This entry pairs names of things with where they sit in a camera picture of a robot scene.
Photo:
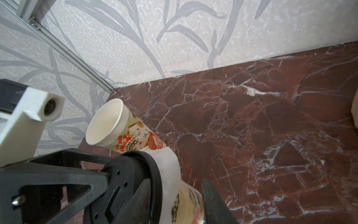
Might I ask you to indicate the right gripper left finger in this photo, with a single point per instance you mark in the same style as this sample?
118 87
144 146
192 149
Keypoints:
136 211

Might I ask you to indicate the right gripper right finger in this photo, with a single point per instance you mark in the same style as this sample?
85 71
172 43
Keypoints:
215 210

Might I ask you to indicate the black cup lid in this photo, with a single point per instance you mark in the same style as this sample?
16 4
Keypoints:
126 173

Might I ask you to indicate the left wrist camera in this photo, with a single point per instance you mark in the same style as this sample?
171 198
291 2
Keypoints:
24 114

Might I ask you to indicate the printed paper cup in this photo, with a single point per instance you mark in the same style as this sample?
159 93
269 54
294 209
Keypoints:
188 206
116 128

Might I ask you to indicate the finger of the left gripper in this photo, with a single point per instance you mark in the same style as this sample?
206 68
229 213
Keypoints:
51 188

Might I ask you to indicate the round leak-proof paper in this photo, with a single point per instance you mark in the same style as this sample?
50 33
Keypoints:
169 168

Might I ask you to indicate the pink ribbed flower pot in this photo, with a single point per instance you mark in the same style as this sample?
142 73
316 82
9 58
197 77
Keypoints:
354 110

